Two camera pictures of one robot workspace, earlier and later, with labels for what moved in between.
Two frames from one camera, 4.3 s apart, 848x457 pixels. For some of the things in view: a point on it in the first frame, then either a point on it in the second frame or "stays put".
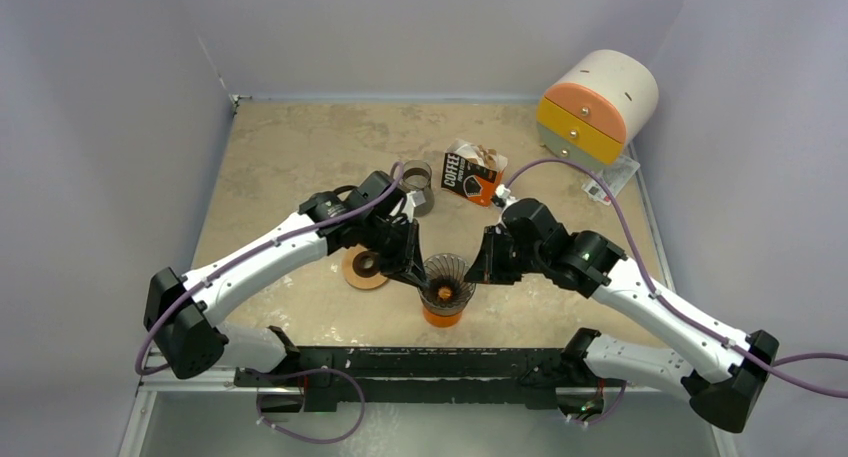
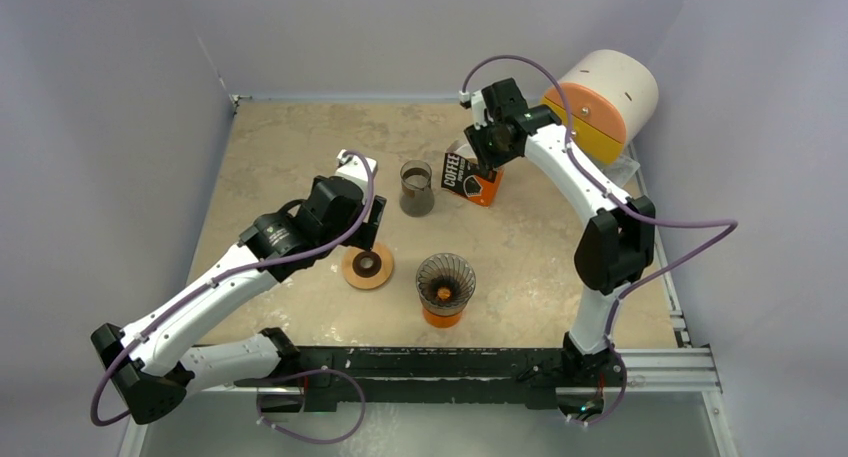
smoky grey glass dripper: (447, 288) stays put
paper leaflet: (617, 175) stays put
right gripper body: (496, 254) to (480, 156)
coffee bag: (474, 172) stays put
